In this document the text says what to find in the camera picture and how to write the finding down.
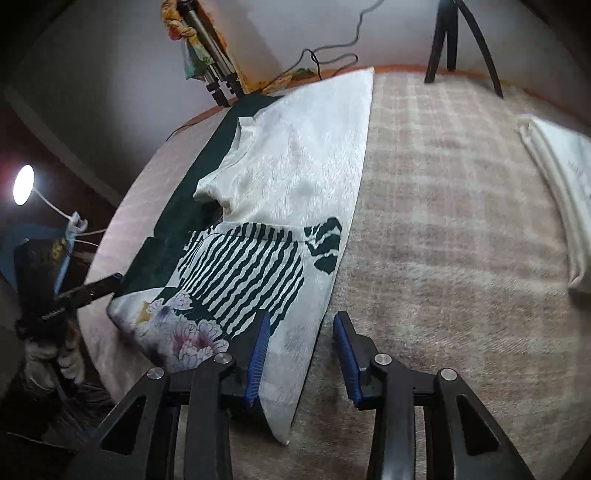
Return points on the yellow green flat item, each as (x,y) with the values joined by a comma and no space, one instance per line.
(300,74)

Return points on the green white printed t-shirt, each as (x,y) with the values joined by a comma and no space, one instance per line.
(295,175)

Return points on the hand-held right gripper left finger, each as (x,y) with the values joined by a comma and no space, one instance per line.
(258,360)

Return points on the folded white shorts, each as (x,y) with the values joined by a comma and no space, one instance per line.
(558,184)

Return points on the dark striped cloth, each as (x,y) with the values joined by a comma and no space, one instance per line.
(87,397)

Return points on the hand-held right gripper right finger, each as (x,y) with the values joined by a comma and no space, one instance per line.
(346,355)

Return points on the beige checked blanket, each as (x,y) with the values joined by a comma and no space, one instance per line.
(461,230)

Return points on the leopard print cloth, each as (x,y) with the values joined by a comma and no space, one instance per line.
(59,249)

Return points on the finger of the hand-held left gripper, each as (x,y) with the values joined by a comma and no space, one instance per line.
(99,286)

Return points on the folded silver black tripod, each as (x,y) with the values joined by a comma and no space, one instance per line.
(210,46)

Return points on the person's left hand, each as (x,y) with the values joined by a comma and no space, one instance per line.
(41,360)

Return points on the small black tripod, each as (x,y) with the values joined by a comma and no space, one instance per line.
(438,50)

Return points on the blue fabric item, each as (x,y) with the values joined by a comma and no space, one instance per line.
(27,230)

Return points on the white clip desk lamp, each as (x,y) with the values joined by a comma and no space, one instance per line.
(23,184)

